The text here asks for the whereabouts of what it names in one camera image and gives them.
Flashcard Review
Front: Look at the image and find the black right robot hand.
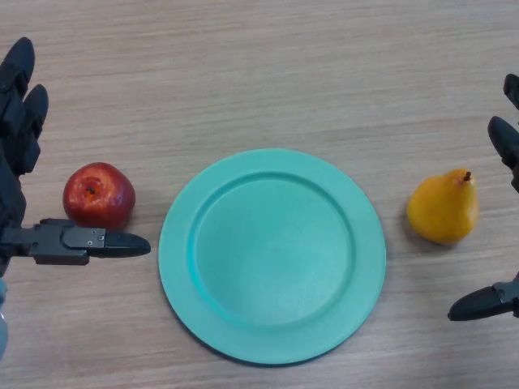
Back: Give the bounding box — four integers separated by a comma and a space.
448, 74, 519, 322

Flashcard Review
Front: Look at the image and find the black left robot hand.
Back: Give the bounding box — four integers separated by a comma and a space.
0, 36, 152, 280

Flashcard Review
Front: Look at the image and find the red apple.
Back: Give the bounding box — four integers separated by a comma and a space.
62, 162, 136, 230

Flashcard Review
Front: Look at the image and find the teal round plate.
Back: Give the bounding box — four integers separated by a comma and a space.
158, 147, 387, 369

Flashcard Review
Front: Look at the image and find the yellow pear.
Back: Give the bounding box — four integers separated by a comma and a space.
406, 169, 480, 246

